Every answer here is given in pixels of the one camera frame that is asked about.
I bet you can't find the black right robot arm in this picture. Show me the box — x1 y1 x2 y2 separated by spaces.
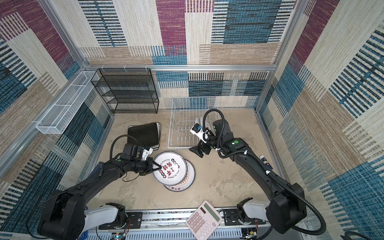
190 120 307 234

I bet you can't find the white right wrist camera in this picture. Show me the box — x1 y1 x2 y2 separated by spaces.
190 123 211 143

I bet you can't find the pink calculator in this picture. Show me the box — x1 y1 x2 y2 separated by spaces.
186 201 223 240

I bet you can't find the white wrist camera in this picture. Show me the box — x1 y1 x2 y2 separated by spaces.
190 123 211 143
141 146 154 161

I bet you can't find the white wire wall basket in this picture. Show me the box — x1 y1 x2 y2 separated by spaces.
36 71 95 135

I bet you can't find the aluminium front rail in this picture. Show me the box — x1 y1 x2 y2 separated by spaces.
53 205 310 240

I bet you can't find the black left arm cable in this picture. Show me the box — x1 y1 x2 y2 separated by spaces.
25 134 142 240

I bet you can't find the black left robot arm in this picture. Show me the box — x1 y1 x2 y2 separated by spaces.
37 144 161 240

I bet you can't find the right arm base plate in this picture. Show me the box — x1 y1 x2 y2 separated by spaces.
220 209 267 226

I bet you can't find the small blue white tube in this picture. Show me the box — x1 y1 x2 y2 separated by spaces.
260 155 273 170

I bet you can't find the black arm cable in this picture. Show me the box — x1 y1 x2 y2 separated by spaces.
202 107 327 240
25 134 142 240

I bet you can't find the black mesh shelf rack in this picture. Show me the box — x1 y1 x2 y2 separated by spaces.
91 68 159 114

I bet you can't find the black square plate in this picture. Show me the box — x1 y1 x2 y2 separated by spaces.
127 123 159 147

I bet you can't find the white square plate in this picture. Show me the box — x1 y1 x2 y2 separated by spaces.
151 122 161 150

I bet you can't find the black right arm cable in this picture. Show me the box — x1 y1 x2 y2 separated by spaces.
202 107 327 240

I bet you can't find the blue book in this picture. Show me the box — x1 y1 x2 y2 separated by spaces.
89 162 105 178

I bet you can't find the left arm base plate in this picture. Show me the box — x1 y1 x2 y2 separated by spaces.
98 212 143 230

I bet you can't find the white round plate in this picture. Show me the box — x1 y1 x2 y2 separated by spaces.
195 117 203 127
164 160 196 192
153 152 188 186

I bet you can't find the white wire dish rack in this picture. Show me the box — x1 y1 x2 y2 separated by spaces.
168 97 217 149

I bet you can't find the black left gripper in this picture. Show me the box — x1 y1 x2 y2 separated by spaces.
130 157 162 175

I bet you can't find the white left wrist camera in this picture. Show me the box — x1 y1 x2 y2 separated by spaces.
141 146 154 161

